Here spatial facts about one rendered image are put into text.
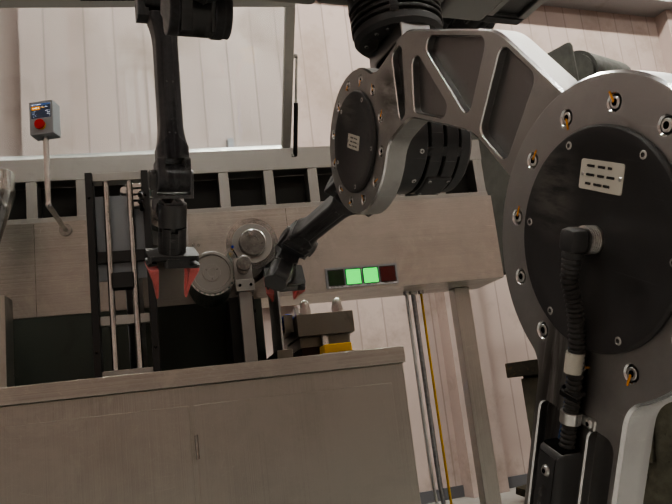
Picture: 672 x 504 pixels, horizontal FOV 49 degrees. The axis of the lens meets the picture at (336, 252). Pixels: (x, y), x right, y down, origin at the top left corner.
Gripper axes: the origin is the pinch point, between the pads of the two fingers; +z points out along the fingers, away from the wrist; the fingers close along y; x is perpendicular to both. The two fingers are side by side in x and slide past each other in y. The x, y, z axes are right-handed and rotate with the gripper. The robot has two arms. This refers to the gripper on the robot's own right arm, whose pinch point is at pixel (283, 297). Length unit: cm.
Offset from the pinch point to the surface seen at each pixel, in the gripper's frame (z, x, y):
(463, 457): 323, 90, 160
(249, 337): 7.7, -6.6, -9.9
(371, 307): 264, 189, 107
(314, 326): 7.8, -5.2, 8.3
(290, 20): -35, 81, 13
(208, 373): -9.1, -27.2, -22.2
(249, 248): -3.0, 16.1, -7.2
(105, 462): 2, -41, -47
